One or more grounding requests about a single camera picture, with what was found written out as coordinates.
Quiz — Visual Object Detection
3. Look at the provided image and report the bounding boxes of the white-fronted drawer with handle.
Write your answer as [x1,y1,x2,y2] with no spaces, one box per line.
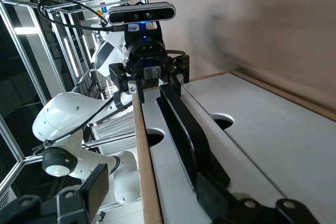
[141,83,289,224]

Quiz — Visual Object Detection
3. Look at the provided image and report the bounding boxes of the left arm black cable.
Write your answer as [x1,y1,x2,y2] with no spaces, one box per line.
[33,0,132,156]

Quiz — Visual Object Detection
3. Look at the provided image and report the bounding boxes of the black metal drawer handle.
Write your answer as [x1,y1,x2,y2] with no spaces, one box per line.
[156,83,232,192]

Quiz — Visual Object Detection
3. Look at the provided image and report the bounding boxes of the wooden drawer cabinet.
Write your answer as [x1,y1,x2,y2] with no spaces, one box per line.
[132,70,336,224]

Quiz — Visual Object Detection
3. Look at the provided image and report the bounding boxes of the aluminium frame cage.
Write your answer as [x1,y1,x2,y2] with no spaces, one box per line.
[0,0,149,224]

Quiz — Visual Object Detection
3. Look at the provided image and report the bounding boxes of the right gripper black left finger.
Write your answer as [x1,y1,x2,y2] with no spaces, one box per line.
[0,163,110,224]

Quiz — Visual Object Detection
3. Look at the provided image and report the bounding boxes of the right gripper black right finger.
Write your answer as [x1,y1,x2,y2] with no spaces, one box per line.
[196,173,320,224]

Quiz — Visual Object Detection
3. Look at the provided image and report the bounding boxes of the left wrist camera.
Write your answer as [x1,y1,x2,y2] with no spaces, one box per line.
[107,2,176,27]

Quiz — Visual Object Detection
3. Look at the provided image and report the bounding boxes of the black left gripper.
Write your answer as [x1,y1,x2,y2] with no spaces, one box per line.
[109,26,191,104]

